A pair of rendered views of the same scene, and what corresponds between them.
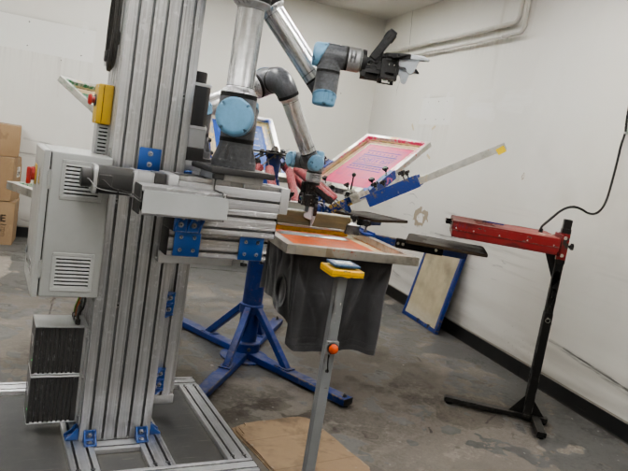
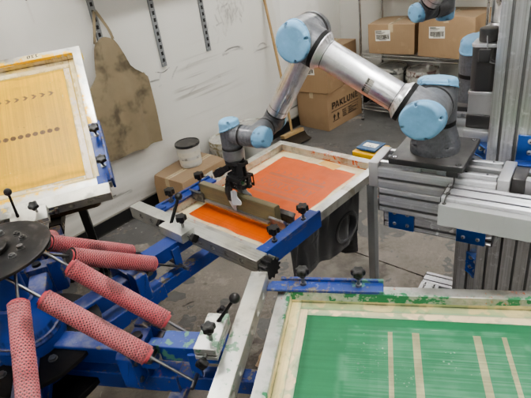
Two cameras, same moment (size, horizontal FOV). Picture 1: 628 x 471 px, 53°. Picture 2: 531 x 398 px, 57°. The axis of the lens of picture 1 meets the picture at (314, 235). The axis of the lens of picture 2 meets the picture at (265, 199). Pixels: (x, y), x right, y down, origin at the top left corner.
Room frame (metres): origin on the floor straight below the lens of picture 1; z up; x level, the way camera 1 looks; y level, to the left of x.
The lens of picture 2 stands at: (3.64, 1.59, 1.93)
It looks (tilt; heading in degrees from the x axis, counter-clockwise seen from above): 29 degrees down; 245
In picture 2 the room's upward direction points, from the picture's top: 8 degrees counter-clockwise
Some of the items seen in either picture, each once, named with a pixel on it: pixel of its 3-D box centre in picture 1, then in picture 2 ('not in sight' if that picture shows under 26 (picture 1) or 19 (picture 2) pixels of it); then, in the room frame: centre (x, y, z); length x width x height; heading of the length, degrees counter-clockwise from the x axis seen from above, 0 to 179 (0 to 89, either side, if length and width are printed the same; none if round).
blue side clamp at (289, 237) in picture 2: not in sight; (290, 236); (2.98, 0.30, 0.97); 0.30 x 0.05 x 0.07; 20
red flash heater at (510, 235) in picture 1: (504, 234); not in sight; (3.59, -1.08, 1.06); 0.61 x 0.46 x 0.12; 80
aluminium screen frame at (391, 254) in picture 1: (322, 237); (274, 189); (2.85, -0.04, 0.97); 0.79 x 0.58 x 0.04; 20
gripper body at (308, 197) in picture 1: (309, 193); (238, 174); (3.04, 0.05, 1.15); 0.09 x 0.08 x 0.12; 110
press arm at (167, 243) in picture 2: not in sight; (167, 249); (3.38, 0.15, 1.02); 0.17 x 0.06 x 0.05; 20
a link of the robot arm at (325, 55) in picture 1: (330, 56); not in sight; (2.01, 0.04, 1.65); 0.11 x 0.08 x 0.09; 93
